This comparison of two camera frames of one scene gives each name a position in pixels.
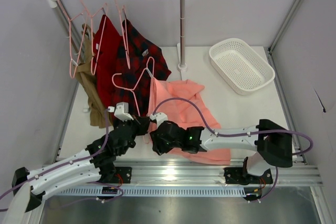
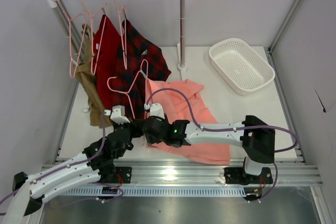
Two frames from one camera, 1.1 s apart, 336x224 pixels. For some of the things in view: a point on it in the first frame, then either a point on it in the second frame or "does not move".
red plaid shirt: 138,62 does not move
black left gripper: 140,127 does not move
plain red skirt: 106,43 does not move
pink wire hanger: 133,89 → 144,68
